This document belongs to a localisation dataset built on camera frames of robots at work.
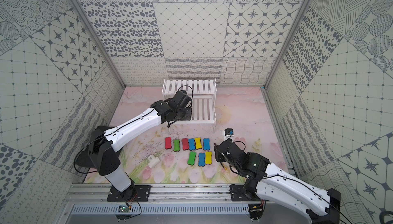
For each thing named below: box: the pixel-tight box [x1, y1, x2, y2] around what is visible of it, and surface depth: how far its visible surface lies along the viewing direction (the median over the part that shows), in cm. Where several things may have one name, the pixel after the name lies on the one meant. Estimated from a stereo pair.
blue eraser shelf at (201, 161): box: [197, 152, 206, 167], surface depth 87 cm
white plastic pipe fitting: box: [147, 154, 161, 169], surface depth 84 cm
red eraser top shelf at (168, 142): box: [164, 137, 172, 150], surface depth 95 cm
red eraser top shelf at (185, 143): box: [181, 138, 190, 151], surface depth 92 cm
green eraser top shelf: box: [173, 139, 181, 152], surface depth 92 cm
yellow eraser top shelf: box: [194, 137, 203, 150], surface depth 92 cm
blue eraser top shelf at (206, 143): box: [202, 138, 211, 151], surface depth 92 cm
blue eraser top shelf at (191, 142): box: [188, 138, 196, 151], surface depth 91 cm
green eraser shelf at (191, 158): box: [187, 151, 197, 166], surface depth 88 cm
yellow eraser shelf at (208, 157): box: [204, 151, 213, 165], surface depth 85 cm
